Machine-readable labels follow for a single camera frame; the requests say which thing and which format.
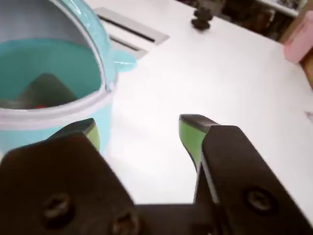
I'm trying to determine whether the dark background shelf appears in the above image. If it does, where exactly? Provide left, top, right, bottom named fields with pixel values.
left=176, top=0, right=303, bottom=41

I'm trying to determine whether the teal whale-shaped bin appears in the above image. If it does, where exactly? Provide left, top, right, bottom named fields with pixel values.
left=0, top=0, right=137, bottom=157

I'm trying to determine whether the brown wooden furniture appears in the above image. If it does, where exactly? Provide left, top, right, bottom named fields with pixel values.
left=278, top=12, right=313, bottom=90

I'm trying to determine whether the pink box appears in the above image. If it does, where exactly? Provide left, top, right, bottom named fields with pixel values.
left=283, top=7, right=313, bottom=64

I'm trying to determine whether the silver table cable grommet plate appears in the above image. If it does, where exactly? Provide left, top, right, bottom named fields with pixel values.
left=109, top=34, right=149, bottom=59
left=94, top=7, right=170, bottom=46

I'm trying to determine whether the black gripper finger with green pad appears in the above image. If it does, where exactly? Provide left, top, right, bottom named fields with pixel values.
left=179, top=114, right=313, bottom=235
left=0, top=118, right=140, bottom=235

